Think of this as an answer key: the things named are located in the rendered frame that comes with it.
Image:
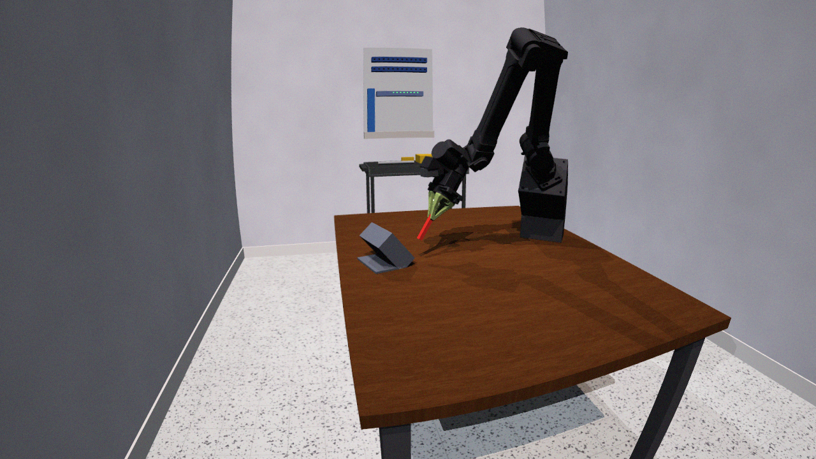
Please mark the red rectangular bar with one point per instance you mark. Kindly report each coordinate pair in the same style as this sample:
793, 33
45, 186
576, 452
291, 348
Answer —
425, 228

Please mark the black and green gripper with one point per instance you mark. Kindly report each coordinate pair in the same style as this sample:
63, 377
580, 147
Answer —
438, 198

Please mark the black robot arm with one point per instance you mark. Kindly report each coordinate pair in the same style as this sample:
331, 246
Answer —
540, 52

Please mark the dark grey panel with slot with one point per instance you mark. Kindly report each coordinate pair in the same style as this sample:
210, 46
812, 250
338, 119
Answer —
390, 252

